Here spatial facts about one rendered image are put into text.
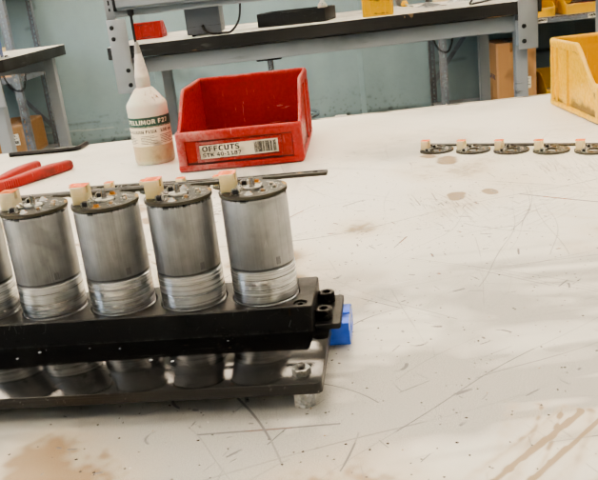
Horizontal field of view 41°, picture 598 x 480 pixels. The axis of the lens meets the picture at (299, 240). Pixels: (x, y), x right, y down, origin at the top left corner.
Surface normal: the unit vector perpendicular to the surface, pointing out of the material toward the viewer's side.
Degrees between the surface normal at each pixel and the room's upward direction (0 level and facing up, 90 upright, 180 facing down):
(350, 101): 90
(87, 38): 90
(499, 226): 0
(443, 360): 0
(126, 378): 0
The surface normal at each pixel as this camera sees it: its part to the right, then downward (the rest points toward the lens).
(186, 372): -0.11, -0.95
